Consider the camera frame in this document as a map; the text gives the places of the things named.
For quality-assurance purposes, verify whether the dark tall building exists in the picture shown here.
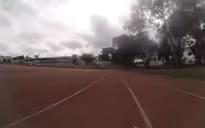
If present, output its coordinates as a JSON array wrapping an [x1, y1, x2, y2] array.
[[111, 34, 138, 54]]

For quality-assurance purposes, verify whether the row of dark trees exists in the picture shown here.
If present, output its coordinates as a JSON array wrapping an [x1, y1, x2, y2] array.
[[79, 31, 164, 69]]

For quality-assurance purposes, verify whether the row of low buildings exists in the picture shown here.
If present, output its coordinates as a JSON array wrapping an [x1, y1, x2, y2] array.
[[0, 53, 101, 67]]

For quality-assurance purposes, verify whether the large dark tree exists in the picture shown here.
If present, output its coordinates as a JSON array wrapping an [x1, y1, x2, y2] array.
[[124, 0, 205, 70]]

